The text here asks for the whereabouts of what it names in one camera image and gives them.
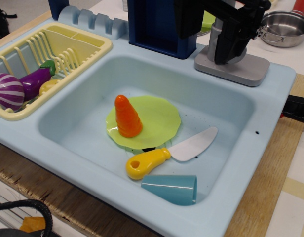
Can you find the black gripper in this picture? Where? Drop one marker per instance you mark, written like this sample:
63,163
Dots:
239,25

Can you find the grey toy faucet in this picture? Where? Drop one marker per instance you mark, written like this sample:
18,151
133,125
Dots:
245,69

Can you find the green plate in background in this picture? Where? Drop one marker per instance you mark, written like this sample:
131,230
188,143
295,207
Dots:
207,22

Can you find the steel toy pot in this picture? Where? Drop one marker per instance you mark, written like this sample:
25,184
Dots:
283,29

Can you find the red object in background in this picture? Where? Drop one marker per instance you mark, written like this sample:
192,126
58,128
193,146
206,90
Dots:
299,6

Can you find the green toy plate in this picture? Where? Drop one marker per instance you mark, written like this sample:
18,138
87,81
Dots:
160,119

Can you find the black clamp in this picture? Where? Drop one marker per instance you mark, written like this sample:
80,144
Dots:
294,108

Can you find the orange toy carrot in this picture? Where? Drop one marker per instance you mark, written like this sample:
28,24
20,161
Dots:
127,119

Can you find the pale yellow dish rack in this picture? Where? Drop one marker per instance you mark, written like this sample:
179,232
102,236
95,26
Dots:
73,51

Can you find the light blue toy cup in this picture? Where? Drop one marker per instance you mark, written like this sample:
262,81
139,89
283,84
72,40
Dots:
176,189

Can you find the yellow toy potato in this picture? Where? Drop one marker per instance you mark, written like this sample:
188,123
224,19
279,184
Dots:
47,86

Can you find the light blue toy sink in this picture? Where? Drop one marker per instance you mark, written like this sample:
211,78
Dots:
67,135

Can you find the purple toy eggplant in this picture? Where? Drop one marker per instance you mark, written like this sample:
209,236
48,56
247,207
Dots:
33,81

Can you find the purple striped toy onion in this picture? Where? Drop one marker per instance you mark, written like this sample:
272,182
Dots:
11,92

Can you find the orange tape piece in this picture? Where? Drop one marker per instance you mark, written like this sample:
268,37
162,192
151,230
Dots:
32,224

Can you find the dark blue backsplash post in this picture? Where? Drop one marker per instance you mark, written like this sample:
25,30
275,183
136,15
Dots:
152,26

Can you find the yellow handled toy knife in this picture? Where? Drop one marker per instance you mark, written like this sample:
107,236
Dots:
142,164

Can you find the dark blue corner post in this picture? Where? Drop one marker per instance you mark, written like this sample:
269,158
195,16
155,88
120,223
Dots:
56,6

